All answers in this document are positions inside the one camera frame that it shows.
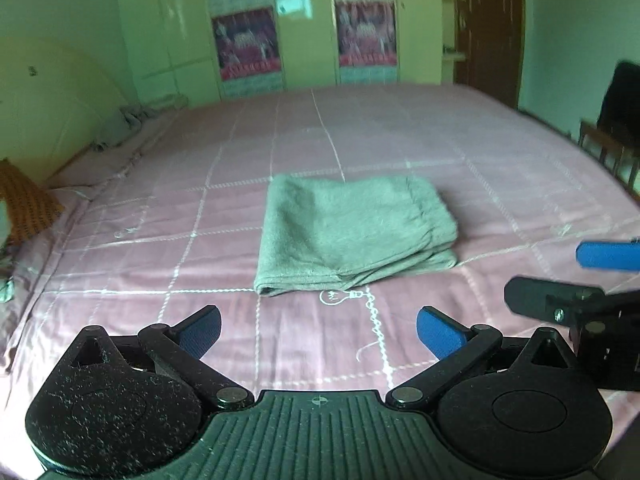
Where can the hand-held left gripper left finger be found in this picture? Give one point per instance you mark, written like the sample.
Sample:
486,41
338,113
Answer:
202,332

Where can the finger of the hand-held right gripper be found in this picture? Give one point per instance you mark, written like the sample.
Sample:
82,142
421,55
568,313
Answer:
535,297
607,256

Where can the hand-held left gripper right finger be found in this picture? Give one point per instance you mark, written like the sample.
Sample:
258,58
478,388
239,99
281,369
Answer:
440,335

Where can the green pants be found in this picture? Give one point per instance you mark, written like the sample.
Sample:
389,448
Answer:
350,230

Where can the wooden chair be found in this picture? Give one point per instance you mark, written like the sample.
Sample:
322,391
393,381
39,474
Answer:
607,152

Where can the pink checked bed sheet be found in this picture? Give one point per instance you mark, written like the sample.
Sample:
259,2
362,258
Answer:
400,130

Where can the orange patterned pillow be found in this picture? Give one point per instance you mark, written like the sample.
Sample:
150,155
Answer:
30,202

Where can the grey crumpled cloth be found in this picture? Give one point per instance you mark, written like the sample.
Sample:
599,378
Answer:
127,122

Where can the brown wooden door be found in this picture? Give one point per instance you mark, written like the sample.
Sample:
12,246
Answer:
487,30

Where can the green headboard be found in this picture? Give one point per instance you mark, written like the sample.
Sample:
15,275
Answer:
55,110

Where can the printed wardrobe panel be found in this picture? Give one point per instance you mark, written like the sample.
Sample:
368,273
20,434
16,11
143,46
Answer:
245,35
367,20

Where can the green wardrobe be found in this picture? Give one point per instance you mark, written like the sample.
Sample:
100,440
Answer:
305,35

